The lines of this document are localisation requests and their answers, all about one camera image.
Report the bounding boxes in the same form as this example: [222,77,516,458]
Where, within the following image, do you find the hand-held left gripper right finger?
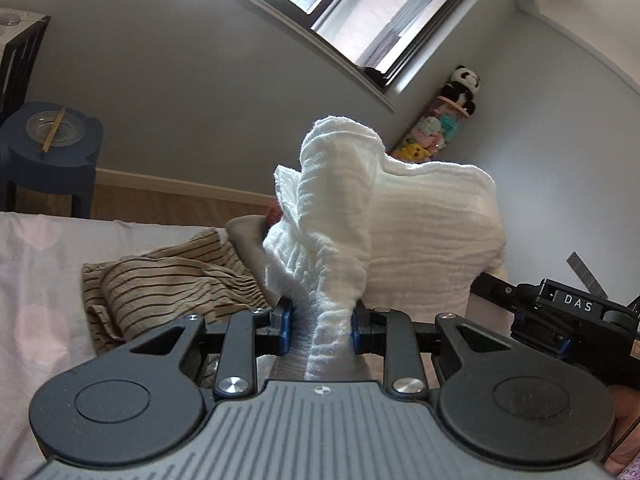
[350,299,508,401]

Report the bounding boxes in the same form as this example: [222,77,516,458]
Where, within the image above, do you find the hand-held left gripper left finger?
[127,297,294,401]

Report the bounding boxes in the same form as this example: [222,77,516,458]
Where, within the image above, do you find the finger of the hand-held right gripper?
[471,270,543,311]

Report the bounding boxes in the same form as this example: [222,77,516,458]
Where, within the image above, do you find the white crinkled cloth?
[262,115,507,386]

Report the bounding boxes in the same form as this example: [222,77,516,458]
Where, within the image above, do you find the person's right hand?
[606,385,640,477]

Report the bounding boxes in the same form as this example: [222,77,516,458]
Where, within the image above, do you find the grey tape strip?
[566,251,609,299]

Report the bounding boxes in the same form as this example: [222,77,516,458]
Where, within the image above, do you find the beige folded garment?
[225,214,281,306]

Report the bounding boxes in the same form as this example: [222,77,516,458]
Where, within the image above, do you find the striped beige garment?
[81,227,273,356]

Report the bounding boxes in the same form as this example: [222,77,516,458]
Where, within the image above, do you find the column of plush toys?
[390,65,483,163]

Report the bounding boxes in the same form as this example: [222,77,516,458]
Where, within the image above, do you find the pink dotted bed sheet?
[0,210,231,480]

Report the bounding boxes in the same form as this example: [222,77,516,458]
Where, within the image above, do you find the window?
[172,0,503,111]

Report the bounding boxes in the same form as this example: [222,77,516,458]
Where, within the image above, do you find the blue stool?
[0,101,104,219]

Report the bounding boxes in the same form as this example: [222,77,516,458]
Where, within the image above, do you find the glass dish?
[26,111,86,149]

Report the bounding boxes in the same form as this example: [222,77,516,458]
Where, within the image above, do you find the wooden chopsticks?
[41,106,68,153]

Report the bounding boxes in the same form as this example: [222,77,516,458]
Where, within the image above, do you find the black white nightstand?
[0,7,51,126]

